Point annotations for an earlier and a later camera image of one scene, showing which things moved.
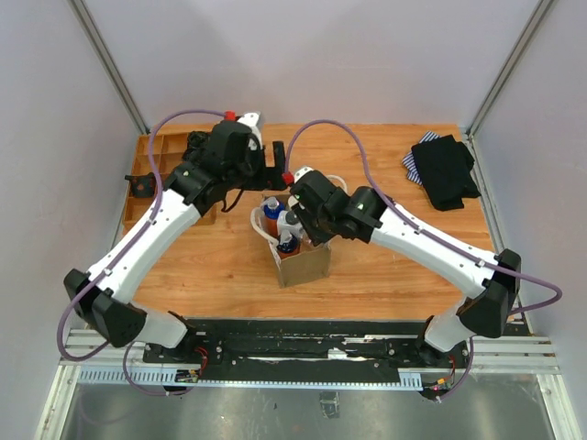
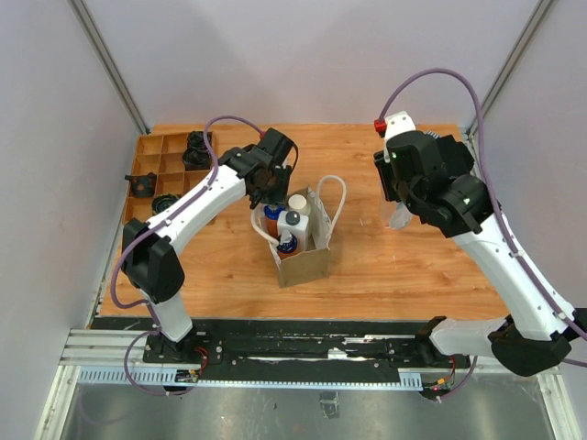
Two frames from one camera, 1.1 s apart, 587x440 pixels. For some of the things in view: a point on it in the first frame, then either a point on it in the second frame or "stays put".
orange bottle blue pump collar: [271, 213] stays put
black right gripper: [315, 236] -> [384, 166]
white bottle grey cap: [289, 220] stays put
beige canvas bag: [312, 262] stays put
